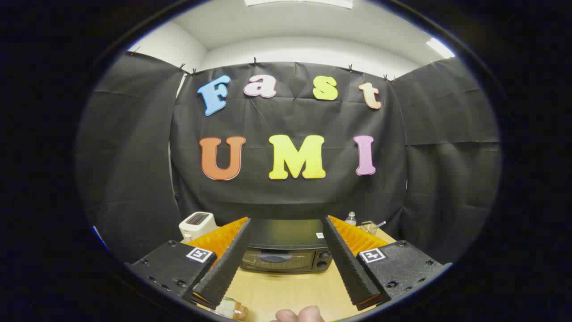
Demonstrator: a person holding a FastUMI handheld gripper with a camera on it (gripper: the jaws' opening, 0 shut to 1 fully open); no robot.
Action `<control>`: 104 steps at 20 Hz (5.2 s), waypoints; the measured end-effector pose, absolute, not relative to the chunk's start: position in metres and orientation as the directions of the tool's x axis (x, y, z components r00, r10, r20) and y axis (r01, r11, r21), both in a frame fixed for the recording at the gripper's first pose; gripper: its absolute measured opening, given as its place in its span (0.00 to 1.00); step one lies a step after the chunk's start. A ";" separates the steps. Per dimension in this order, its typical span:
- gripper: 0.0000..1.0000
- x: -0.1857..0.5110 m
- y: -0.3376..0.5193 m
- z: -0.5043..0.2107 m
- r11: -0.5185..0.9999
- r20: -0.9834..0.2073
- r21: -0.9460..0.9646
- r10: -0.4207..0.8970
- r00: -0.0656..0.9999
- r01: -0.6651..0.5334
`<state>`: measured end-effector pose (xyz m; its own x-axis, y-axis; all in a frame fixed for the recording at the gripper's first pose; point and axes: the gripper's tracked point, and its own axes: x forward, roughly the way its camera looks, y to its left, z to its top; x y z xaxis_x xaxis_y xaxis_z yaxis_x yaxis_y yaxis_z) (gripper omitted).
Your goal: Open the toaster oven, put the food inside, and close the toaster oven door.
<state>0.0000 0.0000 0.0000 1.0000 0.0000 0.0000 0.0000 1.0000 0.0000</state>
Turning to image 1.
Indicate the black backdrop cloth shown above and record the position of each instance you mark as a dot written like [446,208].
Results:
[290,197]

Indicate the white pop-up toaster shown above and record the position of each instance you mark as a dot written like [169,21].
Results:
[196,226]

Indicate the clear bottle with green label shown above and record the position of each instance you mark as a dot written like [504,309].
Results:
[351,220]

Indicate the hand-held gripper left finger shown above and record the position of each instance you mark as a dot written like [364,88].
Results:
[228,264]

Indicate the toast sandwich with lettuce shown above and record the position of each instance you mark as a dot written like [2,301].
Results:
[232,308]

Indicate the ceiling light panel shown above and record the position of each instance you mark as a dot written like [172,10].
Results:
[299,2]
[440,47]

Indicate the black toaster oven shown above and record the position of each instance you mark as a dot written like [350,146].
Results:
[286,232]

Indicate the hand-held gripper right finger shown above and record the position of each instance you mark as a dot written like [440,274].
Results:
[346,264]

